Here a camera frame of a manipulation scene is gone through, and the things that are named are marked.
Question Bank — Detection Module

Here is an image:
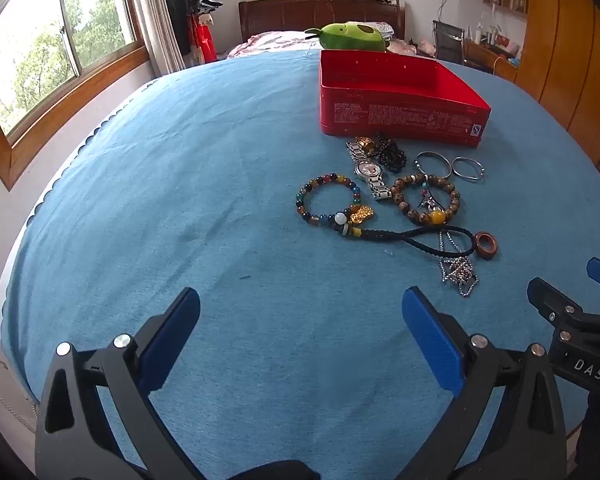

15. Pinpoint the wooden desk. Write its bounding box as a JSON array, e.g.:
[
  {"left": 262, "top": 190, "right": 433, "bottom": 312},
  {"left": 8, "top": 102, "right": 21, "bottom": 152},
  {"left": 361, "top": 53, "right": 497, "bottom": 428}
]
[{"left": 462, "top": 40, "right": 524, "bottom": 86}]

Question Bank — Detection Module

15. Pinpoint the red bag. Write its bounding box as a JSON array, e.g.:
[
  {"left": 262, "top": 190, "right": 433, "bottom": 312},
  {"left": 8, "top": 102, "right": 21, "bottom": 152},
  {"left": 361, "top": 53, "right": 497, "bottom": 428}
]
[{"left": 189, "top": 15, "right": 219, "bottom": 64}]

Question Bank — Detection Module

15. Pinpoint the white spray bottle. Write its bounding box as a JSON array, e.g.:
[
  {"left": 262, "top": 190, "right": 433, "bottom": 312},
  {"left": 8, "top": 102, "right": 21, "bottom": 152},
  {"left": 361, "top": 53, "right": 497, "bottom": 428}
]
[{"left": 482, "top": 10, "right": 504, "bottom": 46}]

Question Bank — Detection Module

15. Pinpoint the black braided cord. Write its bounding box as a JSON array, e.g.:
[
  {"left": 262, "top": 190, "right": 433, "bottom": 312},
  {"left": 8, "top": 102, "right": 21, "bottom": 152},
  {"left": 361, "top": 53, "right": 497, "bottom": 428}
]
[{"left": 330, "top": 212, "right": 479, "bottom": 261}]

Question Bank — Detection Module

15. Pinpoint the wooden wardrobe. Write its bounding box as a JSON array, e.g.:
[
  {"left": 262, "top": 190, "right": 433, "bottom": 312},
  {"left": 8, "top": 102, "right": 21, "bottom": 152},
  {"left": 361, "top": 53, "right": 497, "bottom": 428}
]
[{"left": 514, "top": 0, "right": 600, "bottom": 173}]

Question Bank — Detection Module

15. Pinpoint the black bead bracelet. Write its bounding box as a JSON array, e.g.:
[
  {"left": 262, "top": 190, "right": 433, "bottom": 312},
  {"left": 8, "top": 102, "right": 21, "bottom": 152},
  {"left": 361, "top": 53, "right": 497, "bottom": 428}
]
[{"left": 372, "top": 132, "right": 408, "bottom": 174}]

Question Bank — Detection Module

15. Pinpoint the pink quilt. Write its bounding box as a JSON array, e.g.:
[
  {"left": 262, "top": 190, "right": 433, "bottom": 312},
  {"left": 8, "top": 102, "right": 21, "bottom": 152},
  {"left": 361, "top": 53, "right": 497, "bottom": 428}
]
[{"left": 227, "top": 31, "right": 322, "bottom": 59}]

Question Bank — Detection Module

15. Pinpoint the red-brown ring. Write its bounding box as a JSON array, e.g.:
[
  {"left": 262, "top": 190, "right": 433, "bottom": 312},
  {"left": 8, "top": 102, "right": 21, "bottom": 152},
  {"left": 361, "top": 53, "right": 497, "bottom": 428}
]
[{"left": 472, "top": 231, "right": 499, "bottom": 262}]

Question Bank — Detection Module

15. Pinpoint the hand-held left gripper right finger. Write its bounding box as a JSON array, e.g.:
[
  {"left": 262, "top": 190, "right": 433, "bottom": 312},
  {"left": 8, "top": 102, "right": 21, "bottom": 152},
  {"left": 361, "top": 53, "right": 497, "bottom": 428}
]
[{"left": 401, "top": 286, "right": 567, "bottom": 480}]

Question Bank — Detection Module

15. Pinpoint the small silver pendant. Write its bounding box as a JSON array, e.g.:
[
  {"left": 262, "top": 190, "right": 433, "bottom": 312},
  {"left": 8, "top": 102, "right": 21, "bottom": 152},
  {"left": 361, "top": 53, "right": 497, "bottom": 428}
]
[{"left": 416, "top": 182, "right": 443, "bottom": 212}]

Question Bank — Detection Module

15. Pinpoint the black mesh chair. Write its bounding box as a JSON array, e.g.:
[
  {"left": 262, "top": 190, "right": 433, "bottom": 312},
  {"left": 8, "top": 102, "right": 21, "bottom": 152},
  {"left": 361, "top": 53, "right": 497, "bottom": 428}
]
[{"left": 431, "top": 20, "right": 466, "bottom": 66}]

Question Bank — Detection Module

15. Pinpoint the red tin box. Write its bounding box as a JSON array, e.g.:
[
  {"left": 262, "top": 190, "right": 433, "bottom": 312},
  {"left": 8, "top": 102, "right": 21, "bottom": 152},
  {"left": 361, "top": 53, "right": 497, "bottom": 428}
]
[{"left": 319, "top": 49, "right": 492, "bottom": 149}]

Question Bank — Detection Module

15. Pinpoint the green plush toy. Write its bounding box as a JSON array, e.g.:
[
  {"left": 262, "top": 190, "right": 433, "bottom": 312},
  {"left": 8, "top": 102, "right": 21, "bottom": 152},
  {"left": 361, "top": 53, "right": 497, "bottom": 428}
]
[{"left": 305, "top": 21, "right": 390, "bottom": 53}]

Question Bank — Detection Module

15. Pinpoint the brown wooden bead bracelet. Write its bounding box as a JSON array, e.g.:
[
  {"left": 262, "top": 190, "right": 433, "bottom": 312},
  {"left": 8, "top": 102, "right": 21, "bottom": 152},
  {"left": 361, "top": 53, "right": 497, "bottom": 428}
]
[{"left": 390, "top": 172, "right": 462, "bottom": 226}]

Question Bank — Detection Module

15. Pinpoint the multicolour bead bracelet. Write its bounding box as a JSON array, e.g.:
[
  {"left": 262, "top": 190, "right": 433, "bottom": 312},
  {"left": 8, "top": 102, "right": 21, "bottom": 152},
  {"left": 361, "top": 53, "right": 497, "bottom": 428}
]
[{"left": 296, "top": 172, "right": 377, "bottom": 228}]

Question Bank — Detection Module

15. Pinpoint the silver bangle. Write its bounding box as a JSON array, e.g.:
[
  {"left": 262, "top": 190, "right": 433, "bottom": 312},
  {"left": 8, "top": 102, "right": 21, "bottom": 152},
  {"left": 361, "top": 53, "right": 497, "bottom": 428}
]
[
  {"left": 451, "top": 156, "right": 486, "bottom": 182},
  {"left": 414, "top": 151, "right": 453, "bottom": 179}
]

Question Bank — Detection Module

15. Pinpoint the silver wristwatch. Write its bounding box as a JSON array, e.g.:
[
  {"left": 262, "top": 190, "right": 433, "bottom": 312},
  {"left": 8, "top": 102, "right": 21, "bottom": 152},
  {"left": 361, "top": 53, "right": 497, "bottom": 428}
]
[{"left": 346, "top": 140, "right": 394, "bottom": 202}]

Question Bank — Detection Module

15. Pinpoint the large wooden frame window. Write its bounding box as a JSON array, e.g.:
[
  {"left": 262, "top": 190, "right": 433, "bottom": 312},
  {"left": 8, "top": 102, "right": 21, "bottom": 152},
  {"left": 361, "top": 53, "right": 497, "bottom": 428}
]
[{"left": 0, "top": 0, "right": 152, "bottom": 192}]

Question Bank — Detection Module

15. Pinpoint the coat rack with dark clothes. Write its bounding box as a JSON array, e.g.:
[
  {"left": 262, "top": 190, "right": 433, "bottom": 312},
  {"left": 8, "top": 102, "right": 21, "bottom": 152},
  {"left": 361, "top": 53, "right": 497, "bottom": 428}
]
[{"left": 165, "top": 0, "right": 224, "bottom": 61}]

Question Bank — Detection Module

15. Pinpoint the dark wooden headboard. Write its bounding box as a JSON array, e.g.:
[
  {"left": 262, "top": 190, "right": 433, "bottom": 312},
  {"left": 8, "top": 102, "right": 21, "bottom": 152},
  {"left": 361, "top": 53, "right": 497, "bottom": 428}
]
[{"left": 238, "top": 0, "right": 406, "bottom": 43}]

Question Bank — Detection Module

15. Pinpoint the folded patterned cloth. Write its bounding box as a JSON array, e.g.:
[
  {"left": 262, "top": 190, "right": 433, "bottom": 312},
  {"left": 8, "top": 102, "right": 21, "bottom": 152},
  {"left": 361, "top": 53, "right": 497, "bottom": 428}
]
[{"left": 364, "top": 22, "right": 396, "bottom": 41}]

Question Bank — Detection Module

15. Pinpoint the silver chain necklace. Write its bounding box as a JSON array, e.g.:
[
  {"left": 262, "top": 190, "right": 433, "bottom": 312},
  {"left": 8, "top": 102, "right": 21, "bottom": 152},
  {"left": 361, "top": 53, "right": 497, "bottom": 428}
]
[{"left": 437, "top": 227, "right": 481, "bottom": 299}]

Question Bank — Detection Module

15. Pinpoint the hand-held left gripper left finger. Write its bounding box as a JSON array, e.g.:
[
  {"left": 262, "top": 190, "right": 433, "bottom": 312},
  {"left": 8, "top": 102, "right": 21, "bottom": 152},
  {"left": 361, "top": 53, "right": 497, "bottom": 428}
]
[{"left": 34, "top": 287, "right": 203, "bottom": 480}]

